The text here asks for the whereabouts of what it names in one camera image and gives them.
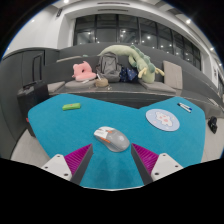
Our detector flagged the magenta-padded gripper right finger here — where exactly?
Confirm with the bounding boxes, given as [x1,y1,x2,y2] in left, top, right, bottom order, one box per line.
[130,143,184,186]

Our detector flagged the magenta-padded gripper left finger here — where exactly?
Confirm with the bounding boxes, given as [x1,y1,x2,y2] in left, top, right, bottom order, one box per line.
[41,143,94,186]

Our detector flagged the grey and white computer mouse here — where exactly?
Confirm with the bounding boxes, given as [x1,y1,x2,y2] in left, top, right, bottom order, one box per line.
[93,125,131,153]

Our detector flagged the round light blue mouse pad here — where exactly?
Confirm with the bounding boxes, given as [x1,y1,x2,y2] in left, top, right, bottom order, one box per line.
[145,108,181,132]

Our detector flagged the green eraser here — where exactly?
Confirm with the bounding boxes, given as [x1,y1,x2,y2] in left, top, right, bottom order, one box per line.
[61,102,82,111]

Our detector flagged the white marker with black cap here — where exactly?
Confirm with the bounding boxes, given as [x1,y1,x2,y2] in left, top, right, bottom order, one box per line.
[177,103,192,114]

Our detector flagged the white marker with blue cap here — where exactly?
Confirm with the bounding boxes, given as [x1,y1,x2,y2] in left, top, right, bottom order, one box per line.
[178,102,193,111]

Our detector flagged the small black bag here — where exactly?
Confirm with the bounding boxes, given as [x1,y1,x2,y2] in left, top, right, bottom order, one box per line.
[207,115,219,135]

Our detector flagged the black suitcase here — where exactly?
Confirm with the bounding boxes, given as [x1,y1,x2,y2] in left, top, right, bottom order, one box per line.
[17,53,51,119]

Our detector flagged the flat light grey seat cushion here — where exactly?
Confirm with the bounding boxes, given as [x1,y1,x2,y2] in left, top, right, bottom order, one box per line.
[46,80,66,93]

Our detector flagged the flat grey square seat cushion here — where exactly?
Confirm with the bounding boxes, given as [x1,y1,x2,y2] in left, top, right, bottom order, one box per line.
[138,79,177,94]

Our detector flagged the flat grey round seat cushion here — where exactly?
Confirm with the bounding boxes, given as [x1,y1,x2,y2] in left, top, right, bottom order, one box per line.
[64,79,98,90]

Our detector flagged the upright beige square cushion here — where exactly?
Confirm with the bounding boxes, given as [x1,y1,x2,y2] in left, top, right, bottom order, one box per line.
[162,60,184,90]

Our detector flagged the small tan round pouch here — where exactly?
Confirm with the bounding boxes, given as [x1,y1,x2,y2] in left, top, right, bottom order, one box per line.
[94,77,110,88]

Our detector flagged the dark blue patterned bag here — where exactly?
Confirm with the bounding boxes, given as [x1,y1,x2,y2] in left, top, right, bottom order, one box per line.
[119,66,139,83]

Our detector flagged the pink plush cushion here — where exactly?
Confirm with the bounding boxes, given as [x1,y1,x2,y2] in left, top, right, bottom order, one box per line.
[71,60,97,82]

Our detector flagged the green dragon plush toy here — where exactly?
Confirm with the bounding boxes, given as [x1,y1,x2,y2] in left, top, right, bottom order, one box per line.
[97,44,166,84]

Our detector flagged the grey backpack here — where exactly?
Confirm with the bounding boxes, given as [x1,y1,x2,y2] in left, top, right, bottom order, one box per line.
[96,51,122,83]

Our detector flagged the large dark glass window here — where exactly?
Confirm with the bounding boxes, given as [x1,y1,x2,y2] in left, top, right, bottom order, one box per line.
[73,13,202,71]

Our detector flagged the ceiling spot lights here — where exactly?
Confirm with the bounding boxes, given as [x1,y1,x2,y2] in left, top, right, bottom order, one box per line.
[61,0,216,53]

